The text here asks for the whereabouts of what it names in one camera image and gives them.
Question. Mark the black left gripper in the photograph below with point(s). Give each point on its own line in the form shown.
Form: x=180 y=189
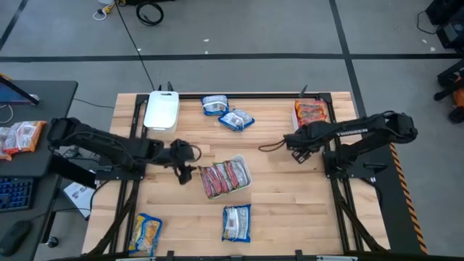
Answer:
x=179 y=152

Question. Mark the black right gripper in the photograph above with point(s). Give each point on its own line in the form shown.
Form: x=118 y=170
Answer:
x=306 y=137

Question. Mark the white plastic bin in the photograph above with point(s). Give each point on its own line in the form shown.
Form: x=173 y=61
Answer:
x=249 y=175
x=161 y=112
x=294 y=119

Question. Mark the blue Maruchan noodle pack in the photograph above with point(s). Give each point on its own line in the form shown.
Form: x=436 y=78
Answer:
x=215 y=106
x=145 y=233
x=236 y=119
x=236 y=223

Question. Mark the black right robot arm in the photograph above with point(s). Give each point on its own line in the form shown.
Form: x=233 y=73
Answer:
x=377 y=125

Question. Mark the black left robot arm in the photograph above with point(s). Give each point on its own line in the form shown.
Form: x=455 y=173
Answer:
x=108 y=146

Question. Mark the black platform with hazard stripe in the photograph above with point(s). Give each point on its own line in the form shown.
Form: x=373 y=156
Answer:
x=395 y=203

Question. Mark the white printed box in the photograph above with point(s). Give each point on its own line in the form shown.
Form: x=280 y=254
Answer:
x=78 y=195

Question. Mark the black office desk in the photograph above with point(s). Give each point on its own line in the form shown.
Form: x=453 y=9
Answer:
x=54 y=108

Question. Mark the black desk caster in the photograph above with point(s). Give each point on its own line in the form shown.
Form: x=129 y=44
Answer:
x=52 y=242

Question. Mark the black wheeled cart base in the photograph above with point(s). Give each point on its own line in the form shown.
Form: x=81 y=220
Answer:
x=451 y=78

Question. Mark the black backlit keyboard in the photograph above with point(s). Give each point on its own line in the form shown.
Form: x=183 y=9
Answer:
x=14 y=194

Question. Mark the black equipment case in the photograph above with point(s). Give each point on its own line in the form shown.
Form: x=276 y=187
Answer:
x=449 y=32

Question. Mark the black computer mouse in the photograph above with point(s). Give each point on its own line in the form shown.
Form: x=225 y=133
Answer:
x=14 y=235

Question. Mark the black computer monitor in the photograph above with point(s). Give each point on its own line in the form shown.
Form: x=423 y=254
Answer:
x=11 y=95

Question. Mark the black metal table frame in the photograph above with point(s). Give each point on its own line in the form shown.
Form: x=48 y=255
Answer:
x=188 y=96

